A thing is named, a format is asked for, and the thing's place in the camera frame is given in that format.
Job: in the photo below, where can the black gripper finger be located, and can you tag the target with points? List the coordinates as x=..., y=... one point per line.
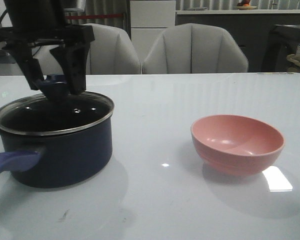
x=73, y=60
x=29, y=65

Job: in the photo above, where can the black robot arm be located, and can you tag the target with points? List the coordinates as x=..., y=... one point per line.
x=43, y=23

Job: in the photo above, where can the fruit plate on counter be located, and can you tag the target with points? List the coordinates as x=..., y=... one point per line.
x=245, y=5

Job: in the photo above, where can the coloured sticker strip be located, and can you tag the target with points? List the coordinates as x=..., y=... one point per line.
x=275, y=73

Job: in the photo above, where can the grey counter with white top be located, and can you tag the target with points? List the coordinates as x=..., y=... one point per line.
x=249, y=28

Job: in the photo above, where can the dark blue saucepan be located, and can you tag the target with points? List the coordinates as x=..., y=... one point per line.
x=55, y=161

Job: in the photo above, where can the grey armchair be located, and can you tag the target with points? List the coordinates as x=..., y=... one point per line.
x=111, y=53
x=193, y=48

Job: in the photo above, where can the glass lid with blue knob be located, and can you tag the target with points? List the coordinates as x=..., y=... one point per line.
x=55, y=110

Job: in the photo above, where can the white drawer cabinet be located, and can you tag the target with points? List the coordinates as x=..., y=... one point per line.
x=148, y=18

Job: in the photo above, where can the pink bowl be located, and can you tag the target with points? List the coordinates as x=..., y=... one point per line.
x=236, y=145

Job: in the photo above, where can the right grey armchair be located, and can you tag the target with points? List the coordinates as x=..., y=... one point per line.
x=193, y=48

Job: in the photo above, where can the dark appliance at right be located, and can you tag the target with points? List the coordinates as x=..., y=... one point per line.
x=283, y=40

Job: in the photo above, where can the left grey armchair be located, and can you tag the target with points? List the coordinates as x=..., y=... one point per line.
x=111, y=53

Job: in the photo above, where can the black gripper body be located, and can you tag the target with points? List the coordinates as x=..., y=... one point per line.
x=68, y=35

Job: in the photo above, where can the beige cushion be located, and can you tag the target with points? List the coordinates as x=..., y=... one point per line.
x=294, y=63

